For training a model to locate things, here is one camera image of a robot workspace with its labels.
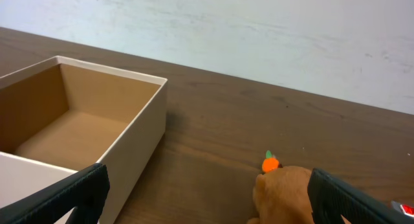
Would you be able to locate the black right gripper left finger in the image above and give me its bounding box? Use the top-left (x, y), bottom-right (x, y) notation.
top-left (1, 163), bottom-right (110, 224)

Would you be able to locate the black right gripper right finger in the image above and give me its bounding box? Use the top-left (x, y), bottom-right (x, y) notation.
top-left (307, 168), bottom-right (413, 224)

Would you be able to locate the brown plush capybara toy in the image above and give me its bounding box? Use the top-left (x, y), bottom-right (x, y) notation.
top-left (247, 150), bottom-right (352, 224)

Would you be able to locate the red toy car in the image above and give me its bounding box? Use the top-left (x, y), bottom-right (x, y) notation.
top-left (391, 201), bottom-right (414, 218)

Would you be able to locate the white cardboard box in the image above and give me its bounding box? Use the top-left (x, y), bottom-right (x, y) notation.
top-left (1, 56), bottom-right (168, 223)

